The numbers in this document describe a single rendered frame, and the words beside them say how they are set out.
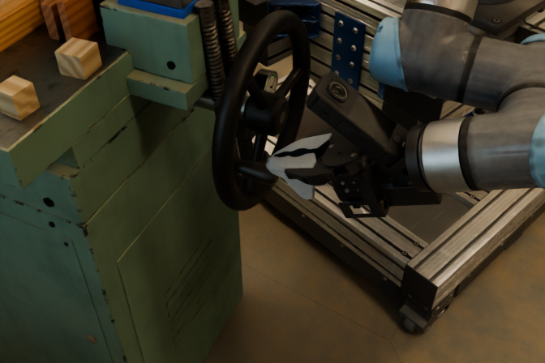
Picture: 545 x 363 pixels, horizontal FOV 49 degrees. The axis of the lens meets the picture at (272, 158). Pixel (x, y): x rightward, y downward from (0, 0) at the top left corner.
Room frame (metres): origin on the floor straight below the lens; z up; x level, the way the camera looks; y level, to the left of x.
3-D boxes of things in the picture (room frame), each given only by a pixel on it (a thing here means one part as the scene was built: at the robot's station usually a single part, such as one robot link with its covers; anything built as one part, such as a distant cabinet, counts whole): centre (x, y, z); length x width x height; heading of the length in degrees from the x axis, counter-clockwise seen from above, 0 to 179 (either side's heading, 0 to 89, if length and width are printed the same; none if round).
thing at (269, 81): (0.97, 0.02, 0.65); 0.06 x 0.04 x 0.08; 156
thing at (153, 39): (0.75, 0.14, 0.91); 0.15 x 0.14 x 0.09; 156
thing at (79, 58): (0.65, 0.25, 0.92); 0.04 x 0.04 x 0.03; 69
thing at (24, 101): (0.57, 0.30, 0.92); 0.03 x 0.03 x 0.04; 60
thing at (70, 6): (0.82, 0.22, 0.93); 0.25 x 0.01 x 0.07; 156
